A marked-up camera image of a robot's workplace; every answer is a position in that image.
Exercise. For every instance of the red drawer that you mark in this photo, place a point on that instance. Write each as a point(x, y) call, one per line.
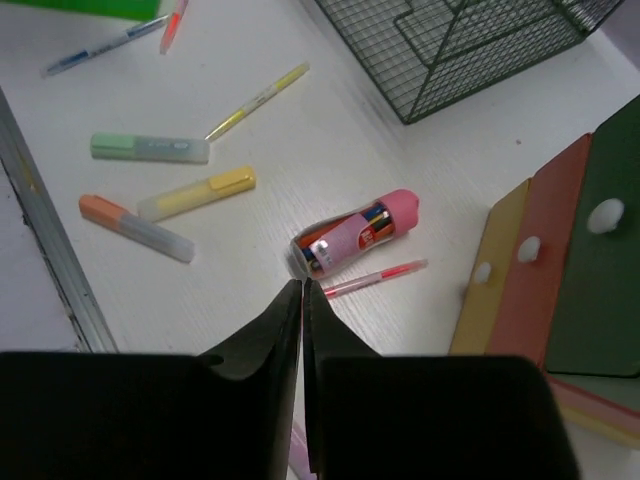
point(536, 269)

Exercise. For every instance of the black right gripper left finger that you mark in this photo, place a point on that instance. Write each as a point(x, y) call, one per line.
point(250, 407)

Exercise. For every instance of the pink-capped marker tube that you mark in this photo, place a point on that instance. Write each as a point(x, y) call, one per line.
point(328, 246)

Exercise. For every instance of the thin pink highlighter pen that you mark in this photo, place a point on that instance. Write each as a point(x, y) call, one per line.
point(374, 278)

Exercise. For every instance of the green plastic folder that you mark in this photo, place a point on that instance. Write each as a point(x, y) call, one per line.
point(122, 9)

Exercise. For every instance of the purple chunky highlighter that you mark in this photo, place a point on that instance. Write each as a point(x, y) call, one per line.
point(298, 454)

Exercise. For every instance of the green top drawer box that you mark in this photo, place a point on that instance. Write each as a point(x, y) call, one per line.
point(595, 330)

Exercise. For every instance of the green chunky highlighter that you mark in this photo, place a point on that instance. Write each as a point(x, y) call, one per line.
point(110, 146)

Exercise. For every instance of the thin orange highlighter pen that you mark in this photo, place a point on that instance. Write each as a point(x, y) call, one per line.
point(173, 22)

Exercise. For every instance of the yellow bottom drawer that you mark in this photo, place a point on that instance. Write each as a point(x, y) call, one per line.
point(486, 284)

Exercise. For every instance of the yellow chunky highlighter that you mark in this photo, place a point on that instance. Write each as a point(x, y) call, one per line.
point(197, 194)

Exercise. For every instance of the green wire mesh organizer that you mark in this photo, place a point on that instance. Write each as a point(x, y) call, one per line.
point(425, 55)

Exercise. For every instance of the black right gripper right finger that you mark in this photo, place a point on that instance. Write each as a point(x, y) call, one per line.
point(335, 363)

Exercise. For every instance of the thin yellow highlighter pen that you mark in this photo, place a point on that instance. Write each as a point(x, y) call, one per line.
point(260, 99)

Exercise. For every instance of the thin blue pen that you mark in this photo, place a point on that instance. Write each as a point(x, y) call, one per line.
point(87, 54)

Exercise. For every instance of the aluminium table edge rail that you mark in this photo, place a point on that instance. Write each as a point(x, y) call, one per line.
point(78, 299)

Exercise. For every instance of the orange chunky highlighter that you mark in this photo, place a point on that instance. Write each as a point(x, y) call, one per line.
point(119, 220)

